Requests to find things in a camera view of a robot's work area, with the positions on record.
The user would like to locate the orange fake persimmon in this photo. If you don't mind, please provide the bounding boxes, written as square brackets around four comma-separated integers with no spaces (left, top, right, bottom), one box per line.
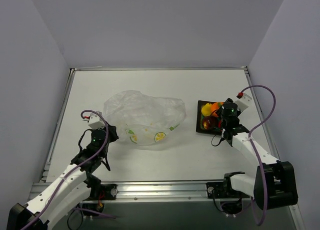
[210,102,224,118]

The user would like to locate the dark red fake fruit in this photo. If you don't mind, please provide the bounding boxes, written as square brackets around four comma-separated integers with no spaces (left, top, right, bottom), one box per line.
[201,116,218,131]

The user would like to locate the yellow fake lemon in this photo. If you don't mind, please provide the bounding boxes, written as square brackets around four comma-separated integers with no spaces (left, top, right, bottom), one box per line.
[201,103,212,117]

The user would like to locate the translucent printed plastic bag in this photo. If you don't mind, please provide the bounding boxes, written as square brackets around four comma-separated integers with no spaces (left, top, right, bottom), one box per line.
[102,90,186,146]

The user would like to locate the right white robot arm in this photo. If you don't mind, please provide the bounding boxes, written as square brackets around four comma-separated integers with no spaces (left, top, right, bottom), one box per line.
[217,99,298,210]

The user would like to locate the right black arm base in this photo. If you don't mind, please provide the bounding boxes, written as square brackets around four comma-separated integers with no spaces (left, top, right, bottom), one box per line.
[206,182,249,199]

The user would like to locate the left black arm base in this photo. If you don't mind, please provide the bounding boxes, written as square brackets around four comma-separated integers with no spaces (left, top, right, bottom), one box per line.
[89,184,118,200]

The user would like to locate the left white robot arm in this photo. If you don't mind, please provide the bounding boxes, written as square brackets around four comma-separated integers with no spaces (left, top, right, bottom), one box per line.
[6,126,118,230]

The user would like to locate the black teal square tray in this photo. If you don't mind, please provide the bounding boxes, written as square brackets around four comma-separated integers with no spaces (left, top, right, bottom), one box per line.
[196,100,221,135]

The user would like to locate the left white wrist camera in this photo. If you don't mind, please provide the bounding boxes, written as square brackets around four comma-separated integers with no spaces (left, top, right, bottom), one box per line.
[84,113,105,129]

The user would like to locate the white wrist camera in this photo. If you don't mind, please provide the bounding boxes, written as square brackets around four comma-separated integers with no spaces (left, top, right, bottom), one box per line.
[84,113,105,129]
[234,92,252,112]

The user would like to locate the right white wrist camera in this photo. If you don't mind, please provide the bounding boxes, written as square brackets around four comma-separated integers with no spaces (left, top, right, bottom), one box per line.
[234,92,252,112]

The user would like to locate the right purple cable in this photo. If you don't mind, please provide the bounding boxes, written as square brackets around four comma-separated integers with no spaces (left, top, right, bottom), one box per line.
[236,84,277,226]

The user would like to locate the purple cable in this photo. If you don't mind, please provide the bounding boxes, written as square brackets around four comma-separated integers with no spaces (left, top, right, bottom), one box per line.
[19,109,109,230]
[236,84,277,226]

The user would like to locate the aluminium front rail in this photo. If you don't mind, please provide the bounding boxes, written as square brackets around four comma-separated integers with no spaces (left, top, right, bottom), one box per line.
[28,177,253,203]

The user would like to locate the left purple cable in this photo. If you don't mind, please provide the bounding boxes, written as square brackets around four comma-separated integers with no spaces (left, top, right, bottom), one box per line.
[19,109,109,230]

